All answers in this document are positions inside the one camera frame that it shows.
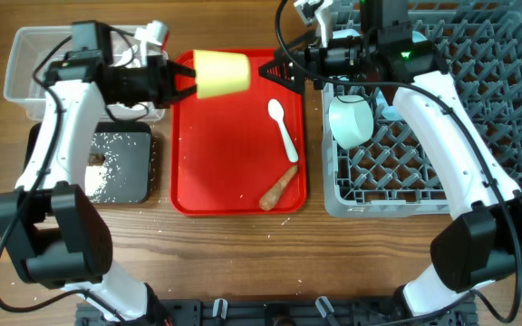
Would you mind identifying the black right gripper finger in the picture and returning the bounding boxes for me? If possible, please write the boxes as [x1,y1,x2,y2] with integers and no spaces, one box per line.
[273,34,309,63]
[258,67,305,94]

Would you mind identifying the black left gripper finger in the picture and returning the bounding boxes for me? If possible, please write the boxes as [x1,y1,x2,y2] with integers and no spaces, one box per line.
[166,85,197,105]
[167,61,196,78]

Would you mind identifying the white plastic spoon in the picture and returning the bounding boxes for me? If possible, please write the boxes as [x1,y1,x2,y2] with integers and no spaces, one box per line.
[268,99,299,163]

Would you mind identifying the yellow plastic cup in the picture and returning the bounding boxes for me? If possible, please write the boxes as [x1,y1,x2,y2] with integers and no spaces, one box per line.
[193,50,251,100]

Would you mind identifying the green bowl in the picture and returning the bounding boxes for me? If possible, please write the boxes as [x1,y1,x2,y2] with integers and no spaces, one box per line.
[328,95,374,149]

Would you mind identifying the carrot piece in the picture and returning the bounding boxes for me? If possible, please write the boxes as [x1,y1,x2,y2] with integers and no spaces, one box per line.
[258,165,298,211]

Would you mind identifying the light blue bowl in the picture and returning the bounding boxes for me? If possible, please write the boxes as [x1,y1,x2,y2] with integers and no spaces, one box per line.
[333,28,362,40]

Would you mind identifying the white napkin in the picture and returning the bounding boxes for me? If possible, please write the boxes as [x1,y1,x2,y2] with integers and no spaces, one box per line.
[114,44,141,68]

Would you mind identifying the light blue plate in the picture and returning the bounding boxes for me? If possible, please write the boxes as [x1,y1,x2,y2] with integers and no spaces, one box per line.
[375,31,427,121]

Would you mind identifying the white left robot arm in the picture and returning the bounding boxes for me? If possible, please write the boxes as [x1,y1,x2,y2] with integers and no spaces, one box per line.
[0,21,196,325]

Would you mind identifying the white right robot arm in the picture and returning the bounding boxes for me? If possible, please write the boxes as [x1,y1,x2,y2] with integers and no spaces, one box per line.
[275,1,522,322]

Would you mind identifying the grey dishwasher rack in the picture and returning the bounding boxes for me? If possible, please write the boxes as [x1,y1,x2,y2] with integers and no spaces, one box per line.
[322,0,522,218]

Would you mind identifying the black plastic tray bin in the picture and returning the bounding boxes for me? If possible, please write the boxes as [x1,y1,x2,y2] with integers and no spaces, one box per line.
[14,122,152,207]

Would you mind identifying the brown food scrap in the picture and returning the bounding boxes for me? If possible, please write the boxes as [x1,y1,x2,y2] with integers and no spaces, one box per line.
[87,153,105,166]

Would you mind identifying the red serving tray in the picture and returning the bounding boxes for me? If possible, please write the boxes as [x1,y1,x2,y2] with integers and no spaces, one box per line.
[169,49,307,216]

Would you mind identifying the white rice pile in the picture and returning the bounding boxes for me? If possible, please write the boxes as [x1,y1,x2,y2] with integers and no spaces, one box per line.
[84,165,108,198]

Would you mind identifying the clear plastic bin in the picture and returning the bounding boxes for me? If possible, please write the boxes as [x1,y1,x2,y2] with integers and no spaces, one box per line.
[3,24,170,123]

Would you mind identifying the black mounting rail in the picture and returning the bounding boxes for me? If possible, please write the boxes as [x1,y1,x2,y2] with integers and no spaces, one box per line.
[74,296,478,326]

